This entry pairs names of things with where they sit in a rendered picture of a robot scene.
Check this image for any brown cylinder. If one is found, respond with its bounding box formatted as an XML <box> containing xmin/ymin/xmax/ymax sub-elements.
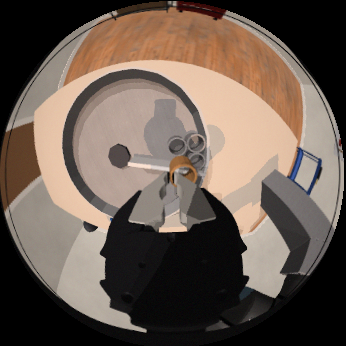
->
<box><xmin>169</xmin><ymin>156</ymin><xmax>197</xmax><ymax>188</ymax></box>

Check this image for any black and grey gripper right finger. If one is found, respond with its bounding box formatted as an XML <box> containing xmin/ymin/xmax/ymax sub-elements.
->
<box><xmin>172</xmin><ymin>172</ymin><xmax>247</xmax><ymax>254</ymax></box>

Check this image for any grey metal sleeve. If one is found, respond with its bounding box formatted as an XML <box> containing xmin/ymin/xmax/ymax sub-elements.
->
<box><xmin>184</xmin><ymin>133</ymin><xmax>206</xmax><ymax>153</ymax></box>
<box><xmin>185</xmin><ymin>150</ymin><xmax>205</xmax><ymax>170</ymax></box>
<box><xmin>167</xmin><ymin>136</ymin><xmax>187</xmax><ymax>156</ymax></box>

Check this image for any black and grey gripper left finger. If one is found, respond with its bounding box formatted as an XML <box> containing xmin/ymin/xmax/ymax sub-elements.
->
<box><xmin>100</xmin><ymin>171</ymin><xmax>170</xmax><ymax>258</ymax></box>

